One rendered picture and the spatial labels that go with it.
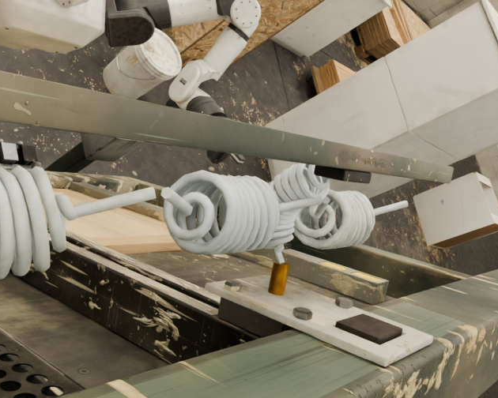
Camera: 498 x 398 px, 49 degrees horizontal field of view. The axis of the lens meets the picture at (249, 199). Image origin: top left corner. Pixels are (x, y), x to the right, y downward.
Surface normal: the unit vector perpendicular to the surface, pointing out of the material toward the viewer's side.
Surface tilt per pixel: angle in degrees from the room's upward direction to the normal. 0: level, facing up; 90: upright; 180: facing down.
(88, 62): 0
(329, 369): 57
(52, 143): 0
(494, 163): 90
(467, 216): 90
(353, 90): 90
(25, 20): 68
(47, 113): 33
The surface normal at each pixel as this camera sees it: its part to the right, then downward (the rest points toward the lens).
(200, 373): 0.18, -0.98
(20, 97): 0.77, 0.21
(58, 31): 0.53, 0.73
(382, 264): -0.62, -0.03
